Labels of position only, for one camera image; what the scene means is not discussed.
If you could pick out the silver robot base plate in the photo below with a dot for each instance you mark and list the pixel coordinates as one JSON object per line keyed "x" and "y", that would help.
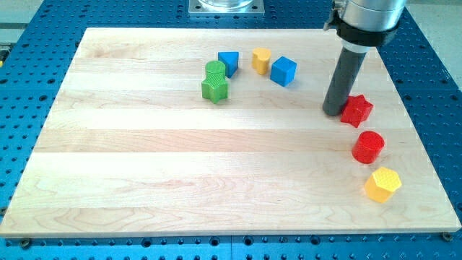
{"x": 225, "y": 8}

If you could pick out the green star block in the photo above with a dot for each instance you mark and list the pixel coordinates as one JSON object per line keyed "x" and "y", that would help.
{"x": 214, "y": 89}

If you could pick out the blue cube block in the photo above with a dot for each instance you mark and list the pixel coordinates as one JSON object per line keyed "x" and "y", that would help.
{"x": 283, "y": 71}

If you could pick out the red star block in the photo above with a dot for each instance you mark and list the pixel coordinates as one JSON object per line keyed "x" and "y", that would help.
{"x": 356, "y": 110}

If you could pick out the light wooden board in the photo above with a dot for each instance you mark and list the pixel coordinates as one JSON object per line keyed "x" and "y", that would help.
{"x": 130, "y": 147}

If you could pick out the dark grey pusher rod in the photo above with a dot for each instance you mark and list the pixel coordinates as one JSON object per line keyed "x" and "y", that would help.
{"x": 344, "y": 76}

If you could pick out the green cylinder block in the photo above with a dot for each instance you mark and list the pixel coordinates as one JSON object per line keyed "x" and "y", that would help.
{"x": 215, "y": 69}

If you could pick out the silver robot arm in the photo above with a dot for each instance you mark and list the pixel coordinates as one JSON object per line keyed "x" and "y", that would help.
{"x": 363, "y": 24}

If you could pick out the yellow heart block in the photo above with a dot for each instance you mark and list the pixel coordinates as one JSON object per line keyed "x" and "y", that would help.
{"x": 260, "y": 60}

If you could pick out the yellow hexagon block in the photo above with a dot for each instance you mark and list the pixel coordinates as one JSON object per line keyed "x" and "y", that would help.
{"x": 382, "y": 184}

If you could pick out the blue triangle block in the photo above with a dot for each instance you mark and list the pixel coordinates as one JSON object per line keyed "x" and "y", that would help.
{"x": 231, "y": 61}

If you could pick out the red cylinder block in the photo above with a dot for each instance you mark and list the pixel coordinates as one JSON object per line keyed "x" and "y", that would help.
{"x": 368, "y": 147}

